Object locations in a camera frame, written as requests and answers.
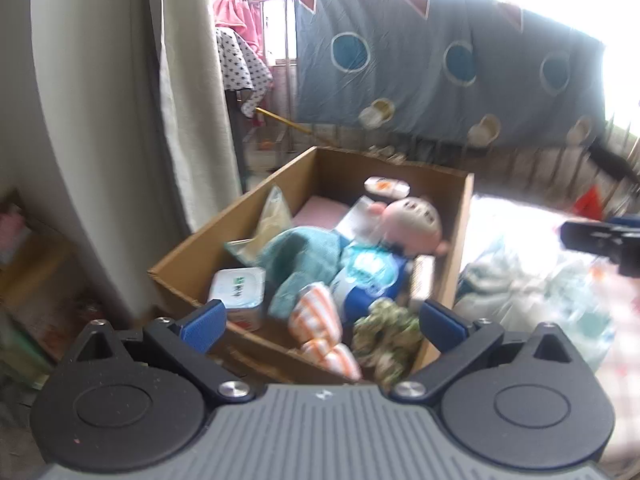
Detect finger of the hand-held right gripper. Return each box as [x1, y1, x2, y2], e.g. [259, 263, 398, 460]
[560, 215, 640, 276]

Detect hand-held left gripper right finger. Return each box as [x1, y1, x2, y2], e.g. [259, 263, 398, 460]
[390, 299, 576, 405]

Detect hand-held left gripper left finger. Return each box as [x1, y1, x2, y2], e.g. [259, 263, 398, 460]
[62, 299, 256, 405]

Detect green camouflage scrunchie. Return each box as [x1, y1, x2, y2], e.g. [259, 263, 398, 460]
[351, 297, 423, 391]

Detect cardboard box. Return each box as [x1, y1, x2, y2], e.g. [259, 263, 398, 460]
[147, 146, 475, 386]

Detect blue and white wipes packet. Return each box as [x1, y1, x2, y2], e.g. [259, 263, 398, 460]
[330, 245, 411, 321]

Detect orange striped towel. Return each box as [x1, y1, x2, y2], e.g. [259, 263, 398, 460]
[287, 282, 362, 381]

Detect light blue woven cloth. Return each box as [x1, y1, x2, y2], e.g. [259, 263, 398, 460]
[255, 226, 346, 320]

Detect white plastic bag blue print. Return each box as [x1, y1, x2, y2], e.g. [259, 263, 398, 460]
[457, 245, 616, 371]

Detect black wheelchair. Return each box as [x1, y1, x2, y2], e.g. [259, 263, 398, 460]
[589, 132, 640, 183]

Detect pink plush pig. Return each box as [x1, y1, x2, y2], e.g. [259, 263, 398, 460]
[367, 197, 451, 261]

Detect pale yellow pouch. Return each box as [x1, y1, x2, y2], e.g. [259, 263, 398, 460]
[224, 185, 295, 266]

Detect pink cloth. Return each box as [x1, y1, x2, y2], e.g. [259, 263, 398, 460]
[292, 195, 351, 231]

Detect wooden shelf with items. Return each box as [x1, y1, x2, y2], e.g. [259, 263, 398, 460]
[0, 187, 131, 391]

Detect cream curtain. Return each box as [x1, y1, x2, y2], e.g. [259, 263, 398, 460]
[145, 0, 246, 233]

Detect yellow stick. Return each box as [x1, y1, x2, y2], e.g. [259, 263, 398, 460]
[255, 106, 341, 146]

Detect blue blanket with circles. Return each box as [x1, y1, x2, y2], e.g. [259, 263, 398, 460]
[295, 0, 608, 148]

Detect star print cloth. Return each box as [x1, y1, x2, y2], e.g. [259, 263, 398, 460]
[216, 30, 274, 118]

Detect pink hanging clothes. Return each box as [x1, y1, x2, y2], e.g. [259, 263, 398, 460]
[212, 0, 266, 53]

